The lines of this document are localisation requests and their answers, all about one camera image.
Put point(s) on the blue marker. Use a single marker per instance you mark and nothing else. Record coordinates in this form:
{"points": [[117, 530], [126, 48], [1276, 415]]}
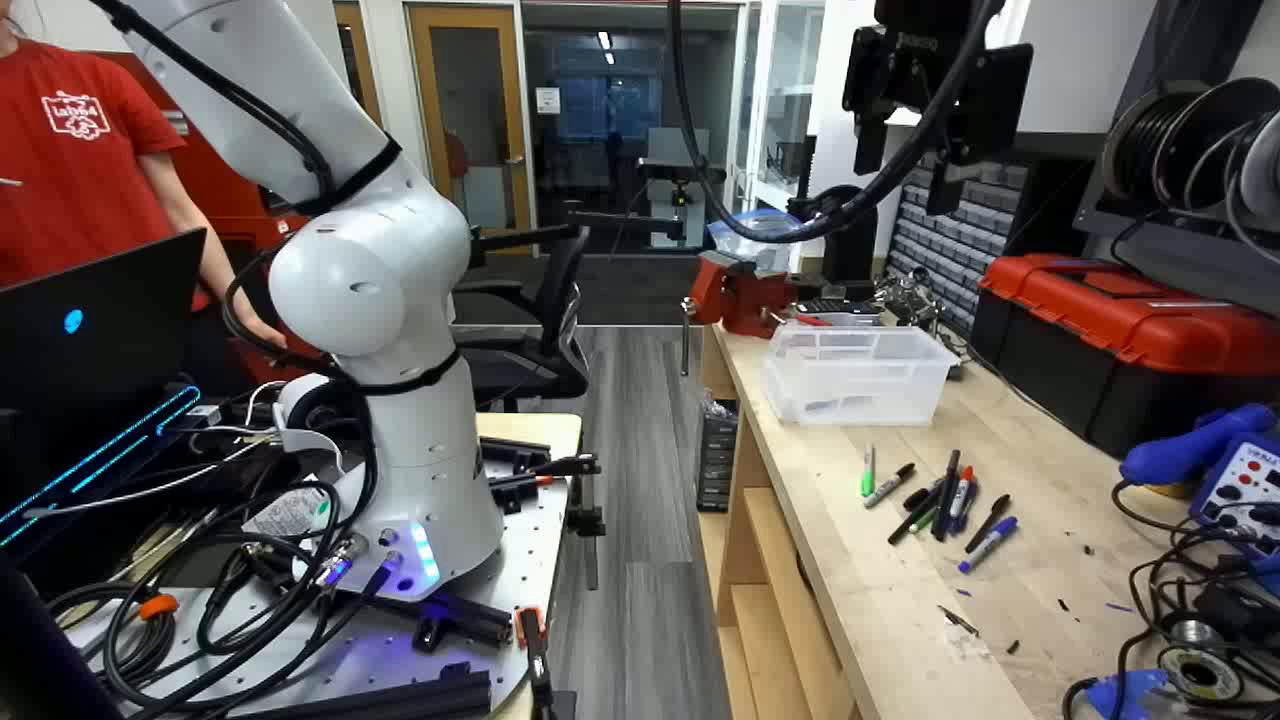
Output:
{"points": [[989, 544]]}

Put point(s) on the clear plastic box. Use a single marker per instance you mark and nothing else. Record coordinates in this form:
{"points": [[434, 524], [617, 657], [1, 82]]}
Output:
{"points": [[853, 375]]}

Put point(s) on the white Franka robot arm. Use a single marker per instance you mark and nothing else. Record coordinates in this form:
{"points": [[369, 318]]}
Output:
{"points": [[385, 334]]}

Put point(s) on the red and black toolbox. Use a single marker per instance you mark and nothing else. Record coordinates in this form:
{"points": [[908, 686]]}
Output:
{"points": [[1135, 334]]}

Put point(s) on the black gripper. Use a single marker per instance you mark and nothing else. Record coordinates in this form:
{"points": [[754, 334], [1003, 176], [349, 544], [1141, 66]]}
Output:
{"points": [[981, 102]]}

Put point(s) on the black laptop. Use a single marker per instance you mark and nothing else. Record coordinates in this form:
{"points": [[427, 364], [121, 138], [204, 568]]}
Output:
{"points": [[95, 334]]}

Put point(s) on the blue soldering iron holder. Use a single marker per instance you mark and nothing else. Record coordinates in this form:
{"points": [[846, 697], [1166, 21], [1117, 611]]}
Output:
{"points": [[1192, 444]]}

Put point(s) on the black marker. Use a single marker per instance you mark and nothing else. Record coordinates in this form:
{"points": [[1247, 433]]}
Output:
{"points": [[889, 487], [914, 513], [945, 495], [989, 521]]}

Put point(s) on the blue soldering station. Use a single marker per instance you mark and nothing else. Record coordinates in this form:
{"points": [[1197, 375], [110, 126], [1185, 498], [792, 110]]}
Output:
{"points": [[1242, 487]]}

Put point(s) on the wooden door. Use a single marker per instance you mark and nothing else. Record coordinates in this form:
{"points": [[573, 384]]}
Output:
{"points": [[475, 112]]}

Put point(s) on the red bench vise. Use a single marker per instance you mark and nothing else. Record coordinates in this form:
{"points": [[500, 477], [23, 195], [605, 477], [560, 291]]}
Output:
{"points": [[734, 292]]}

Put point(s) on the black filament spool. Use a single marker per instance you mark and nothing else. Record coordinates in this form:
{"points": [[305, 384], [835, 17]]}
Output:
{"points": [[1185, 134]]}

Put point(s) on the wall rack of parts bins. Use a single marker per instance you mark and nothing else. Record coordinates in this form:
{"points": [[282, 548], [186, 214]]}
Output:
{"points": [[952, 246]]}

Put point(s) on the green marker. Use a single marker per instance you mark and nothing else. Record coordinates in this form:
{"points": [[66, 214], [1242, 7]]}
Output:
{"points": [[868, 474]]}

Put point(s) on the black office chair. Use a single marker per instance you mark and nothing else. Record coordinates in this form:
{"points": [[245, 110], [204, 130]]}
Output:
{"points": [[524, 334]]}

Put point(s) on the red capped marker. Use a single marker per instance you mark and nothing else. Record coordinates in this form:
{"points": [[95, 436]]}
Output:
{"points": [[960, 502]]}

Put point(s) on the person in red shirt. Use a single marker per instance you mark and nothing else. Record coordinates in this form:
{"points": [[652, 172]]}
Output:
{"points": [[82, 160]]}

